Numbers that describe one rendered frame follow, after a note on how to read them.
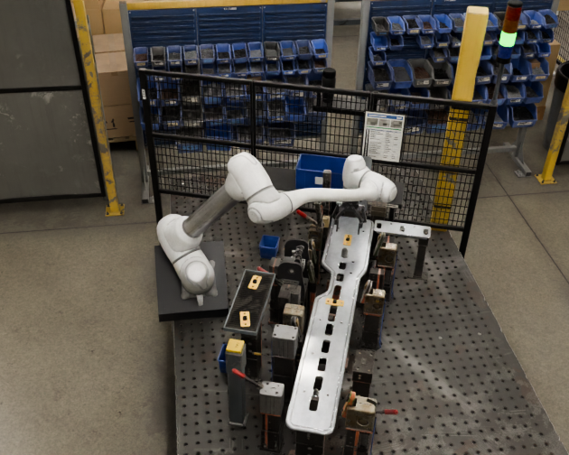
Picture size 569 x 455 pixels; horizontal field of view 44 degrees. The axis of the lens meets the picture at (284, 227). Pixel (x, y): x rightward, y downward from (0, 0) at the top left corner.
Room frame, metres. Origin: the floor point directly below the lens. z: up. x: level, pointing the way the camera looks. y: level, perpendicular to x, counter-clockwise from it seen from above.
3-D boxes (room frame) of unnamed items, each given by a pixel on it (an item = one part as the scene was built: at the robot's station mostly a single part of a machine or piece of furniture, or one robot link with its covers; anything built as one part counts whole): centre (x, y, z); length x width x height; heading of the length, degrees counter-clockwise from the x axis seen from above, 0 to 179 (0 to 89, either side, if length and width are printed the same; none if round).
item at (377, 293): (2.37, -0.42, 0.87); 0.12 x 0.09 x 0.35; 79
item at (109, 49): (5.78, 1.72, 0.52); 1.21 x 0.81 x 1.05; 13
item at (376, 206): (3.04, -0.50, 0.88); 0.08 x 0.08 x 0.36; 79
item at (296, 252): (2.48, -0.05, 0.94); 0.18 x 0.13 x 0.49; 169
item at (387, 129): (3.32, -0.52, 1.30); 0.23 x 0.02 x 0.31; 79
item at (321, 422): (2.32, -0.24, 1.00); 1.38 x 0.22 x 0.02; 169
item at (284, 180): (3.26, -0.20, 1.01); 0.90 x 0.22 x 0.03; 79
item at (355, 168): (2.79, -0.33, 1.41); 0.13 x 0.11 x 0.16; 46
